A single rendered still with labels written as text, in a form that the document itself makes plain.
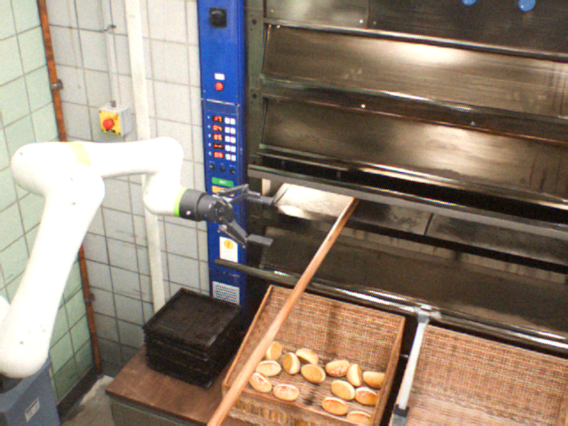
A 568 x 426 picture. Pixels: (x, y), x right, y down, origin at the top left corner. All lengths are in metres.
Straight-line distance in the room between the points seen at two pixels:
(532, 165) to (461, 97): 0.32
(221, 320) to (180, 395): 0.32
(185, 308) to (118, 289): 0.55
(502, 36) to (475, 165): 0.42
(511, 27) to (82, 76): 1.58
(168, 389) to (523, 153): 1.54
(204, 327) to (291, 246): 0.46
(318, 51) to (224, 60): 0.33
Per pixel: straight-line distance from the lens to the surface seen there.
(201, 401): 2.70
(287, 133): 2.45
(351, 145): 2.39
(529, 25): 2.19
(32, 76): 2.82
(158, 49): 2.58
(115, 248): 3.13
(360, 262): 2.62
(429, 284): 2.59
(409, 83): 2.25
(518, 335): 2.19
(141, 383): 2.79
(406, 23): 2.23
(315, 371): 2.72
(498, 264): 2.50
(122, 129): 2.71
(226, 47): 2.41
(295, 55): 2.35
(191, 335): 2.67
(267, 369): 2.74
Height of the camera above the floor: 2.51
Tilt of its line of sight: 30 degrees down
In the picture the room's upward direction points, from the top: 1 degrees clockwise
